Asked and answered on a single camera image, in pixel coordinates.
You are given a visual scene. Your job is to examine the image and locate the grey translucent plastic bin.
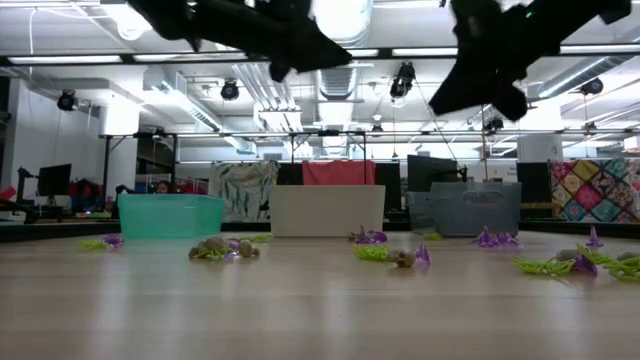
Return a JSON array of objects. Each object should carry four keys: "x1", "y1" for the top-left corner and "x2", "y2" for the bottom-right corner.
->
[{"x1": 406, "y1": 181, "x2": 523, "y2": 239}]

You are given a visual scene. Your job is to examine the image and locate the red cloth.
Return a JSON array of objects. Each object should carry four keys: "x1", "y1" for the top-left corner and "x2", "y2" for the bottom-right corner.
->
[{"x1": 301, "y1": 160, "x2": 377, "y2": 187}]

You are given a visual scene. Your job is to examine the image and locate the colourful patchwork quilt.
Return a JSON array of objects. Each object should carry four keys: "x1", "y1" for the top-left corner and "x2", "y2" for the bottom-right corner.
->
[{"x1": 548, "y1": 158, "x2": 640, "y2": 225}]

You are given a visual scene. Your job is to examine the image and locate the black partition panel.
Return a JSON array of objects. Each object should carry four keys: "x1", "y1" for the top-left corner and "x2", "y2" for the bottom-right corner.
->
[{"x1": 515, "y1": 161, "x2": 552, "y2": 205}]

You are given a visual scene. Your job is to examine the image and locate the black beam with light strips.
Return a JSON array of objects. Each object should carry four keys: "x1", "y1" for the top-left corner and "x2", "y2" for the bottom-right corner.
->
[{"x1": 0, "y1": 44, "x2": 640, "y2": 67}]

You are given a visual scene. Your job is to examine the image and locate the black hanging spotlight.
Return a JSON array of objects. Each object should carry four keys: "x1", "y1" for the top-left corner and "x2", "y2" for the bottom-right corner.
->
[
  {"x1": 388, "y1": 60, "x2": 418, "y2": 100},
  {"x1": 55, "y1": 88, "x2": 80, "y2": 113},
  {"x1": 579, "y1": 76, "x2": 606, "y2": 98},
  {"x1": 219, "y1": 78, "x2": 242, "y2": 103},
  {"x1": 482, "y1": 115, "x2": 506, "y2": 135}
]

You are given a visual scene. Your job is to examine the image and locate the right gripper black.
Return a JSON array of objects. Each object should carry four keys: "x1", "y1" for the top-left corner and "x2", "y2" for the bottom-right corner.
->
[{"x1": 428, "y1": 0, "x2": 562, "y2": 123}]

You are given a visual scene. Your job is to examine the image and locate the black computer monitor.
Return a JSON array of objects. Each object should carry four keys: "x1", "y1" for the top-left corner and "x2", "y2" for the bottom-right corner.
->
[
  {"x1": 36, "y1": 163, "x2": 74, "y2": 199},
  {"x1": 406, "y1": 154, "x2": 460, "y2": 194}
]

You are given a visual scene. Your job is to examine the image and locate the black aluminium table frame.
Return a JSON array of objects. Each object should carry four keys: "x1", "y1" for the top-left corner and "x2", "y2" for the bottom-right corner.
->
[{"x1": 0, "y1": 219, "x2": 640, "y2": 244}]

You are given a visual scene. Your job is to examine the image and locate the black metal rack frame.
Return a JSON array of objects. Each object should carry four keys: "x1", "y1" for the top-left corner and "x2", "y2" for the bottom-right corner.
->
[{"x1": 101, "y1": 128, "x2": 640, "y2": 201}]

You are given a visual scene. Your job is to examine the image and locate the red and blue bag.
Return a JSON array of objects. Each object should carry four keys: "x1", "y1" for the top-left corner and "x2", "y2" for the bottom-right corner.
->
[{"x1": 68, "y1": 178, "x2": 115, "y2": 214}]

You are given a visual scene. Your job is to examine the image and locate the white plastic bin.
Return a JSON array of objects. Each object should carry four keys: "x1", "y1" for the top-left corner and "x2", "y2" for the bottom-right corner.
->
[{"x1": 267, "y1": 184, "x2": 387, "y2": 239}]

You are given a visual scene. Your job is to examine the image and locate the white column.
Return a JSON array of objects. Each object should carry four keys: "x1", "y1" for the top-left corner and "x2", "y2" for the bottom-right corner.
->
[{"x1": 516, "y1": 133, "x2": 565, "y2": 164}]

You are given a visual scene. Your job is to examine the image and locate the thin vertical pole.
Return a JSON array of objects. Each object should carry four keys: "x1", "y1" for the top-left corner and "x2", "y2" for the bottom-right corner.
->
[{"x1": 477, "y1": 104, "x2": 489, "y2": 182}]

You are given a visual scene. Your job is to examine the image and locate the silver ventilation duct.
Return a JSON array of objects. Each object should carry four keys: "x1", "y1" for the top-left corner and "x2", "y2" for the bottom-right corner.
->
[{"x1": 303, "y1": 0, "x2": 375, "y2": 102}]

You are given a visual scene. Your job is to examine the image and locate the green translucent plastic bin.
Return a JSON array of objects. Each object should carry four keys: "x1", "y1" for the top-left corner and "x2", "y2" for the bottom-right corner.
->
[{"x1": 117, "y1": 193, "x2": 226, "y2": 240}]

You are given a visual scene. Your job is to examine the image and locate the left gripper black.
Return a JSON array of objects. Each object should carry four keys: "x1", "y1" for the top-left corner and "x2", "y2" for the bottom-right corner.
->
[{"x1": 192, "y1": 0, "x2": 354, "y2": 84}]

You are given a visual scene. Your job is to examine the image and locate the leaf print cloth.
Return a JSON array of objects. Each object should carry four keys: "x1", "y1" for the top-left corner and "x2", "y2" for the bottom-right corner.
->
[{"x1": 208, "y1": 160, "x2": 280, "y2": 224}]

